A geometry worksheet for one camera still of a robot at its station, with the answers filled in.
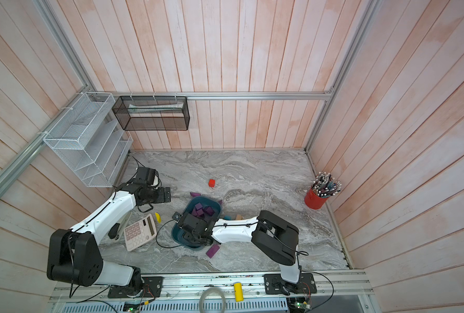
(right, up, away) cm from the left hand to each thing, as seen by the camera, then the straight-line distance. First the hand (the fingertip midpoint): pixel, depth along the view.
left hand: (161, 198), depth 88 cm
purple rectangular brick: (+17, -5, +5) cm, 18 cm away
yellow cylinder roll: (+35, -32, -17) cm, 50 cm away
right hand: (+14, -13, -1) cm, 19 cm away
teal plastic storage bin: (+23, -7, +5) cm, 24 cm away
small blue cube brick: (+31, -10, +2) cm, 32 cm away
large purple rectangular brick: (+24, -22, -6) cm, 33 cm away
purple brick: (+13, 0, +11) cm, 17 cm away
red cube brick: (+22, +6, +16) cm, 28 cm away
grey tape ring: (+24, -31, -18) cm, 43 cm away
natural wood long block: (+37, -10, +3) cm, 38 cm away
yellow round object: (-2, -10, +2) cm, 10 cm away
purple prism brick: (+27, -3, +7) cm, 28 cm away
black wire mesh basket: (-11, +45, +18) cm, 49 cm away
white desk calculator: (-9, -15, -3) cm, 17 cm away
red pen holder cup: (+75, +6, -2) cm, 75 cm away
